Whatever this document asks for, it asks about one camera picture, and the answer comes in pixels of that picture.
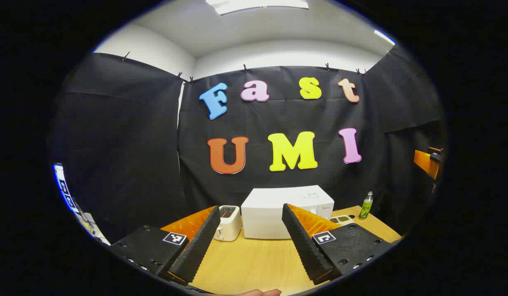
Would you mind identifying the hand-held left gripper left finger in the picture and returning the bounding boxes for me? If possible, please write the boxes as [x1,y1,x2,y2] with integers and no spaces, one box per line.
[109,205,221,286]

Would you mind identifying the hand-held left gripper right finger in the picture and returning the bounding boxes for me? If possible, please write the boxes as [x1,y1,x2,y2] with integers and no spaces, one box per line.
[281,203,398,285]

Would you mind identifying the white microwave oven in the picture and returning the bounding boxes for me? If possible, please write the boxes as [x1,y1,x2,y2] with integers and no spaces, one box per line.
[241,185,335,240]

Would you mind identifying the white toaster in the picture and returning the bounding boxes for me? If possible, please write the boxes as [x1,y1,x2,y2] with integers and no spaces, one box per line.
[213,205,243,242]

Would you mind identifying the white divided dish with beans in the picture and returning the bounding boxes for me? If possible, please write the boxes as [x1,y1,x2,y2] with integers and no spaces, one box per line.
[330,214,356,227]

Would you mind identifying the green drink bottle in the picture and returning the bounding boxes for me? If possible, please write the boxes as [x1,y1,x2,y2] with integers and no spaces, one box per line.
[359,191,374,220]

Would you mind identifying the black backdrop cloth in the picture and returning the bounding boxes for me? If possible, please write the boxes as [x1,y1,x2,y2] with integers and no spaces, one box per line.
[50,43,448,245]

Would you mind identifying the small ceiling light panel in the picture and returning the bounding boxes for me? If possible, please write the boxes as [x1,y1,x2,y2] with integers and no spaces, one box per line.
[374,29,397,45]

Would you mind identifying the white printed board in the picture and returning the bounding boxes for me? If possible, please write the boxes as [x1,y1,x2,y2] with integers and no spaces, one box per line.
[52,164,111,246]

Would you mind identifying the large ceiling light panel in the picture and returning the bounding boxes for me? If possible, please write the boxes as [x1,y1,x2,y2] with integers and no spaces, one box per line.
[205,0,310,16]

